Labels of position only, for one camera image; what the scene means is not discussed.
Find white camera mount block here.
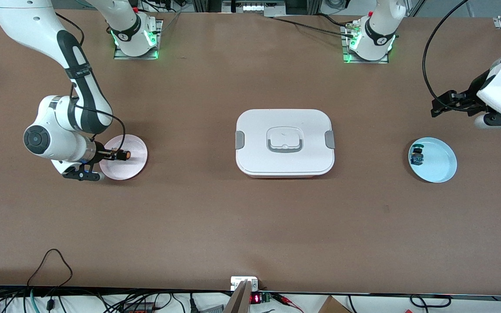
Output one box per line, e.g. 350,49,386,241
230,276,259,291

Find brown cardboard piece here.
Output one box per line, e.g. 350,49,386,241
317,296,352,313

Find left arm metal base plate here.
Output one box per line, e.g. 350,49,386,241
341,24,389,64

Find green push-button switch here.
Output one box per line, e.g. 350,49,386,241
411,143,425,166

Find black cable on tabletop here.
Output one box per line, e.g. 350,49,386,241
268,16,356,38

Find red clip lead wire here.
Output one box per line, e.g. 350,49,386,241
274,293,304,313

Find pink round plate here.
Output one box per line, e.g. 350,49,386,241
98,134,148,180

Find aluminium profile beam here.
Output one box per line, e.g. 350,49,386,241
223,280,252,313

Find black looped cable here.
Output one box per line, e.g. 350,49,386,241
27,248,73,288

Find light blue round plate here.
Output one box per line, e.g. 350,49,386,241
408,137,458,183

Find white lit panel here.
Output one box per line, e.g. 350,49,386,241
242,2,287,14

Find white lidded box grey latches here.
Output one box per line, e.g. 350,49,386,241
235,109,335,179

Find black coiled cable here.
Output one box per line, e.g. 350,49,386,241
409,294,452,309

